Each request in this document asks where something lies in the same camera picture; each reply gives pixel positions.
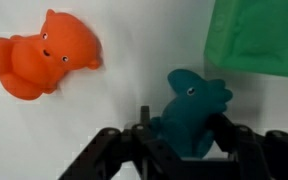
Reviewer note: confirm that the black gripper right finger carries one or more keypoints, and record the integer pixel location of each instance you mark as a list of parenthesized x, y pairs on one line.
[(258, 157)]

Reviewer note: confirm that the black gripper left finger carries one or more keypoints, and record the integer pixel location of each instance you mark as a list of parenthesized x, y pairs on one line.
[(110, 148)]

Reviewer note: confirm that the teal green toy animal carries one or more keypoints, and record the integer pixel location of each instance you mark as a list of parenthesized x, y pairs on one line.
[(182, 123)]

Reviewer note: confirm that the orange toy animal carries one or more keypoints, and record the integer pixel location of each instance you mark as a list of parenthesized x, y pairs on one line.
[(33, 65)]

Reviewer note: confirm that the green toy cube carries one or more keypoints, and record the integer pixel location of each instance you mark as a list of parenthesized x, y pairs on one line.
[(249, 35)]

